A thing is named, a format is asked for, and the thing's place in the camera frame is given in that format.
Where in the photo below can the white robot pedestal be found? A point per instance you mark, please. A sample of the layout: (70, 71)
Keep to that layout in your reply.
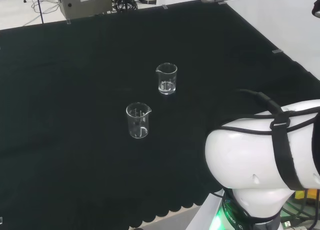
(210, 212)

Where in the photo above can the black tripod pole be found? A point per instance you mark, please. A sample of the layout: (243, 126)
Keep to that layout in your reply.
(39, 4)

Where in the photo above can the clear glass beaker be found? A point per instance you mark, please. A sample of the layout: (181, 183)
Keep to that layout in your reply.
(138, 124)
(167, 78)

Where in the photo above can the grey metal control box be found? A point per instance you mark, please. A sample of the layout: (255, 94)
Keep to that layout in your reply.
(82, 2)

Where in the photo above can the black bench cloth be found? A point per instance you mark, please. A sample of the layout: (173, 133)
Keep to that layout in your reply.
(75, 114)

